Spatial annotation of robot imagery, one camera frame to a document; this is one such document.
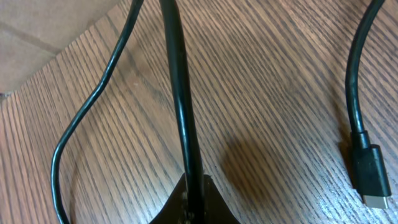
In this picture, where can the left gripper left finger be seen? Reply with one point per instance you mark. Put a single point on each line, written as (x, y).
(174, 210)

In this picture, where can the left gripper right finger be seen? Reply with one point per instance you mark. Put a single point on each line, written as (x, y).
(216, 209)

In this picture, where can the black cable silver plugs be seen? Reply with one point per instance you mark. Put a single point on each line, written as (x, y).
(179, 78)

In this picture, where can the black cable small plugs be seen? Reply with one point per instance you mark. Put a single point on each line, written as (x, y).
(370, 175)

